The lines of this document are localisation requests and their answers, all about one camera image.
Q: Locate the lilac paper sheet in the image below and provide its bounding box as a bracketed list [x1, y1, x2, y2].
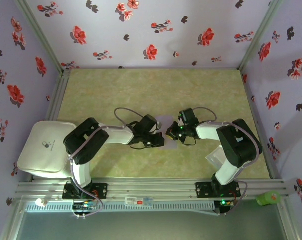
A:
[154, 114, 178, 150]

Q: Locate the clear plastic box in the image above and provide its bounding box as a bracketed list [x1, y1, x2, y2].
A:
[205, 146, 228, 171]

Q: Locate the white red label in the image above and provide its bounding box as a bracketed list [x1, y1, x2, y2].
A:
[125, 196, 144, 206]

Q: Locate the circuit board with green light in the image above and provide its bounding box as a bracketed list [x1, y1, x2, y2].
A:
[218, 199, 236, 209]

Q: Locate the green plastic bottle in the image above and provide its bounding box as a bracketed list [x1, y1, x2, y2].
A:
[256, 191, 281, 206]

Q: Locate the lilac right arm cable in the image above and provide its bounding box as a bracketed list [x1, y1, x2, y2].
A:
[193, 106, 263, 216]

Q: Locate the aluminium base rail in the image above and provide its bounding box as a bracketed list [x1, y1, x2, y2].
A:
[15, 177, 290, 201]

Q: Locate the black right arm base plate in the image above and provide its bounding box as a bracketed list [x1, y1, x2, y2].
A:
[195, 181, 241, 199]

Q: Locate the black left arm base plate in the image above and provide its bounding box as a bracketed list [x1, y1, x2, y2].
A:
[62, 183, 108, 200]

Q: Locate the white slotted cable duct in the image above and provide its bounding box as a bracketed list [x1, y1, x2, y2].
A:
[24, 201, 215, 213]

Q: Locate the aluminium side rail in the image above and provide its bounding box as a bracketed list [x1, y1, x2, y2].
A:
[240, 69, 283, 180]
[45, 69, 71, 122]

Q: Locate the circuit board with coloured wires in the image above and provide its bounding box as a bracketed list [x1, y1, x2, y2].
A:
[72, 199, 98, 211]

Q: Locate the aluminium corner post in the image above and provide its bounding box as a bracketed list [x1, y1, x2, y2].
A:
[14, 0, 66, 73]
[237, 0, 284, 72]

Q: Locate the aluminium lower frame bar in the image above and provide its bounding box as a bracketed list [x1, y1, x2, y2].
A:
[277, 199, 300, 240]
[0, 197, 25, 240]

